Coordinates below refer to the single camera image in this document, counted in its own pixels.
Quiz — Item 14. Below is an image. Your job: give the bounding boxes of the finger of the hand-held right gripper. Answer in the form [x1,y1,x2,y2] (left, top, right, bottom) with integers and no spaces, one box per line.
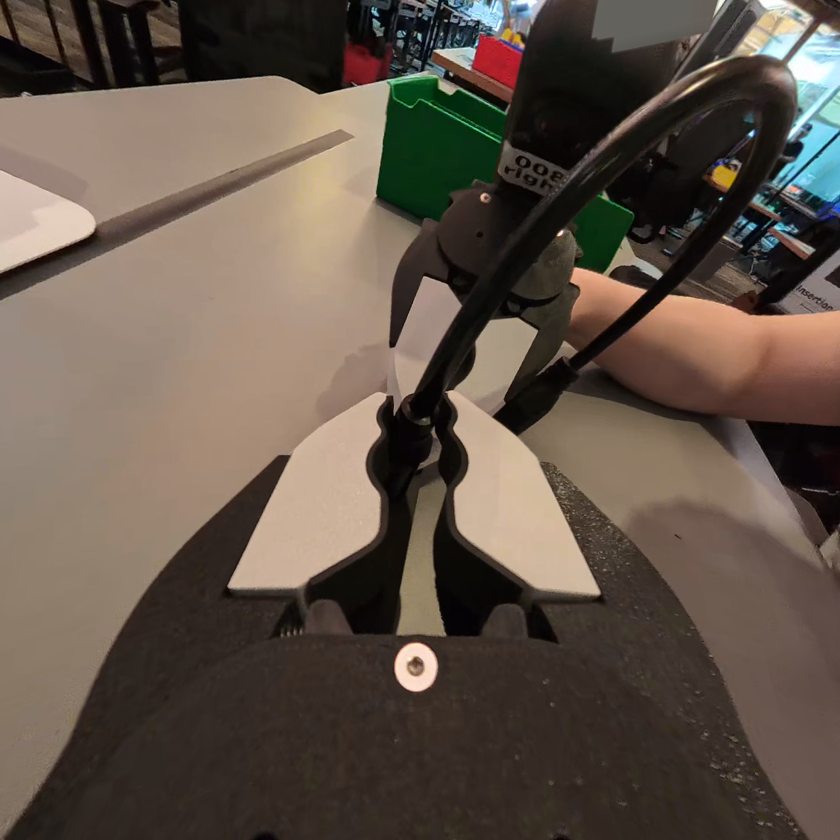
[453,315,537,419]
[388,274,463,411]

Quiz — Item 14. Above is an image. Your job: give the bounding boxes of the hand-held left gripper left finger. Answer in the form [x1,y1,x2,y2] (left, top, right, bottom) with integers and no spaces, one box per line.
[227,392,396,599]

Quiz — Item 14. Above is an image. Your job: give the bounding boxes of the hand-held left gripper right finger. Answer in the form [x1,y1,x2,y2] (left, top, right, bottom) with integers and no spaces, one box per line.
[433,390,602,608]

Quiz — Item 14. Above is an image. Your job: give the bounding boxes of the thick black power cord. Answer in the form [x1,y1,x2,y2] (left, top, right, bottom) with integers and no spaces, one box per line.
[387,54,800,503]

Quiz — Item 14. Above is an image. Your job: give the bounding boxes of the person's right forearm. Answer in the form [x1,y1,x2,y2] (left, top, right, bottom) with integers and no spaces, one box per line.
[567,268,840,425]

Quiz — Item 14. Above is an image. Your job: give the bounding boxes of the green plastic bin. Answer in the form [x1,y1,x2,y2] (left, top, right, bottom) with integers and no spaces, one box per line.
[375,74,635,275]

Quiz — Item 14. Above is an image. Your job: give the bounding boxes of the red plastic bin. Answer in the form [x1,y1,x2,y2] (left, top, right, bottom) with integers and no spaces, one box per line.
[472,34,526,91]

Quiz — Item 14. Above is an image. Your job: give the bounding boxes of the small red crate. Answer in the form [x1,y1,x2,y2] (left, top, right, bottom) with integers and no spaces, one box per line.
[343,41,395,88]

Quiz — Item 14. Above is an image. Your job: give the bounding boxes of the black mesh partition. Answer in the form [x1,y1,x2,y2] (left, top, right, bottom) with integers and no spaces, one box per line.
[177,0,349,94]

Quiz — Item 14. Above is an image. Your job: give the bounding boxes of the white printed task sign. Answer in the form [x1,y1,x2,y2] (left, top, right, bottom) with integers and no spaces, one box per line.
[781,246,840,316]

